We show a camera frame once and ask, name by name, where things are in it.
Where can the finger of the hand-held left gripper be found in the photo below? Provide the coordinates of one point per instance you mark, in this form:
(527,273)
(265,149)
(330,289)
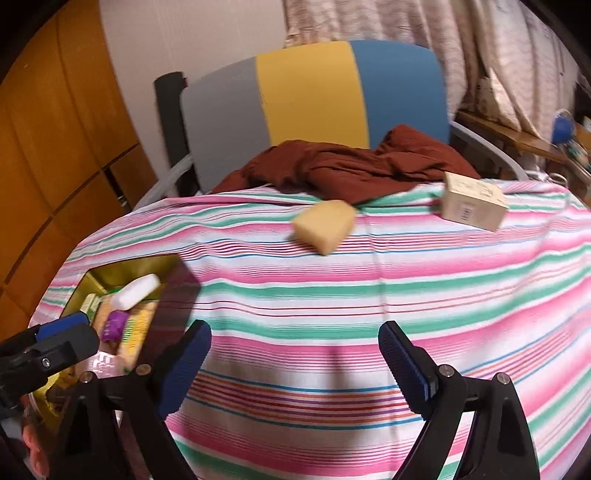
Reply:
(69,346)
(60,325)

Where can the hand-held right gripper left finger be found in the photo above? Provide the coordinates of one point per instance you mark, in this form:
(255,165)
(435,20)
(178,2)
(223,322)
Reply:
(184,364)

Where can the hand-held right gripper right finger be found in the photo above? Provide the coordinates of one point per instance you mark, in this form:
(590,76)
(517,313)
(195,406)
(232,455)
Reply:
(406,369)

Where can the green carton box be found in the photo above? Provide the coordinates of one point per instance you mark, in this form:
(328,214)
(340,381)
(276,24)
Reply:
(91,304)

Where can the pink roll packet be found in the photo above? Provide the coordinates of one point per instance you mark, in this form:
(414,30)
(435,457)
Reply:
(108,364)

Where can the small purple packet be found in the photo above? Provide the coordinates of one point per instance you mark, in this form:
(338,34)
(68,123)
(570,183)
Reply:
(115,325)

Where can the wide green cracker packet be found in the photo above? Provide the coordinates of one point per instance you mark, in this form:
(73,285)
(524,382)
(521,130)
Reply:
(136,337)

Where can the golden tin box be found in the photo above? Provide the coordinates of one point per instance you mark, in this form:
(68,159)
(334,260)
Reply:
(175,304)

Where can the white bar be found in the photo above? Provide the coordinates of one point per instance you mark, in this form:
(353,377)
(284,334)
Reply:
(136,290)

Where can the large yellow soap block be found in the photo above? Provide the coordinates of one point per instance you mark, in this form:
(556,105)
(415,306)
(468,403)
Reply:
(323,228)

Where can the cream carton box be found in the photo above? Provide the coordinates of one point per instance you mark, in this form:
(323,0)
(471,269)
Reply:
(471,203)

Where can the person's left hand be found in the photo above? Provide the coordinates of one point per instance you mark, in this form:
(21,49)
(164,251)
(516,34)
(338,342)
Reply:
(34,443)

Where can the striped tablecloth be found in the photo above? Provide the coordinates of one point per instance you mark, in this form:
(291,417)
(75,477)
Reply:
(369,300)

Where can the wooden wardrobe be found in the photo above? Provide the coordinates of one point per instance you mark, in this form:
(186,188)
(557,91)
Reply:
(55,161)

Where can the brown cloth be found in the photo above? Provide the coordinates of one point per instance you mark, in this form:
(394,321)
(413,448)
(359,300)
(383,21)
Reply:
(346,166)

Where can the black rolled mat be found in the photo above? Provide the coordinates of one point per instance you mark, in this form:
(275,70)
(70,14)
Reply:
(168,120)

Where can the wooden shelf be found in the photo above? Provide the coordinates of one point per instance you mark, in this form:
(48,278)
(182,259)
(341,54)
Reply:
(521,138)

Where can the blue round object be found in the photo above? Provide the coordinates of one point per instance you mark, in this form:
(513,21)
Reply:
(563,129)

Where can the tricolour chair backrest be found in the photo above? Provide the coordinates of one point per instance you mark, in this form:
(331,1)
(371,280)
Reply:
(304,92)

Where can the patterned curtain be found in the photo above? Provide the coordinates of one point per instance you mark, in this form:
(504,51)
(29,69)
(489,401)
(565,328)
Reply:
(485,46)

